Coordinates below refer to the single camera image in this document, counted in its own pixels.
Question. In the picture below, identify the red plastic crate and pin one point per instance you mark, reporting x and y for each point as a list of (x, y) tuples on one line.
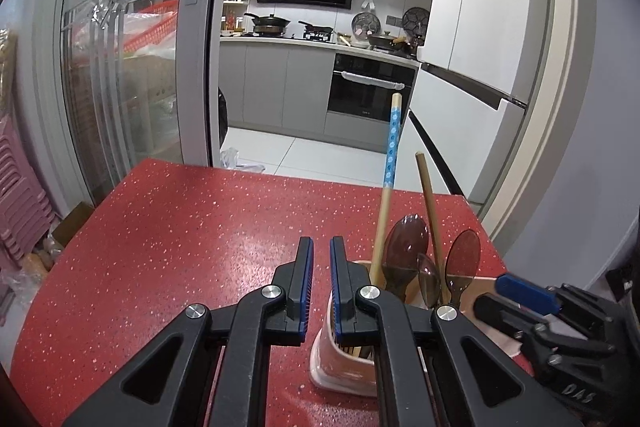
[(152, 27)]

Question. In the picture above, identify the row of condiment bottles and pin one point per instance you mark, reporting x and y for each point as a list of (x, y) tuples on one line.
[(234, 14)]

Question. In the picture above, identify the black frying pan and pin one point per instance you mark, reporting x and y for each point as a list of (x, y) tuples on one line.
[(316, 29)]

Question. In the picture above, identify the round metal steamer rack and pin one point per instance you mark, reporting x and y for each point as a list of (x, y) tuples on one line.
[(416, 20), (366, 25)]

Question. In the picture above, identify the black wok with lid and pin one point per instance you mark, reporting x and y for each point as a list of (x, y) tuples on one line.
[(267, 24)]

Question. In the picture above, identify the beige plastic cutlery holder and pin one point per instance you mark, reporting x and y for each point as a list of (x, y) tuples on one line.
[(330, 367)]

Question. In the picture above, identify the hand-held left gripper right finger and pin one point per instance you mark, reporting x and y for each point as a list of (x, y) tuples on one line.
[(339, 292)]

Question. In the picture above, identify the black built-in oven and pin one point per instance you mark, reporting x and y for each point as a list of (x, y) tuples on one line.
[(367, 99)]

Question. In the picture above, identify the white refrigerator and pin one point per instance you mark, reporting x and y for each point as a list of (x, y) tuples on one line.
[(480, 32)]

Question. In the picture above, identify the pink plastic stool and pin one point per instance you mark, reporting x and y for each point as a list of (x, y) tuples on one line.
[(22, 202)]

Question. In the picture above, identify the plain wooden chopstick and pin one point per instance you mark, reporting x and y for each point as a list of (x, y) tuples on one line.
[(427, 192)]

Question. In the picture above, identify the blue patterned wooden chopstick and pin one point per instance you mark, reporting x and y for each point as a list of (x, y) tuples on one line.
[(392, 142)]

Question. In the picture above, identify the silver wall hook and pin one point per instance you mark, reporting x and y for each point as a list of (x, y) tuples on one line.
[(370, 0)]

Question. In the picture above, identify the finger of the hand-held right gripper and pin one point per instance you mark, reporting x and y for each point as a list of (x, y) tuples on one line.
[(525, 289), (502, 314)]

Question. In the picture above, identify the sliding glass door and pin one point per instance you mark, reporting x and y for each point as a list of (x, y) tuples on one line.
[(130, 72)]

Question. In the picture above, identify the black floor item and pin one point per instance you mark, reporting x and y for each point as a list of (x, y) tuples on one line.
[(625, 279)]

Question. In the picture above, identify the white plastic bag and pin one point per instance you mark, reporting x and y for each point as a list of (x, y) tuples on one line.
[(242, 161)]

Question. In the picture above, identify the open cardboard box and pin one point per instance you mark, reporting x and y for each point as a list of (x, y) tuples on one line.
[(75, 222)]

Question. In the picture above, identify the grey kitchen cabinets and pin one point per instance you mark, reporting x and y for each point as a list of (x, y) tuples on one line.
[(270, 87)]

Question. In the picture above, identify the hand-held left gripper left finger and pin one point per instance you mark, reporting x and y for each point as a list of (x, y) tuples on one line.
[(305, 287)]

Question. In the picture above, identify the grey translucent spoon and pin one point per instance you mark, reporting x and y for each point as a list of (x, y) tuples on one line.
[(428, 279), (407, 247), (462, 257)]

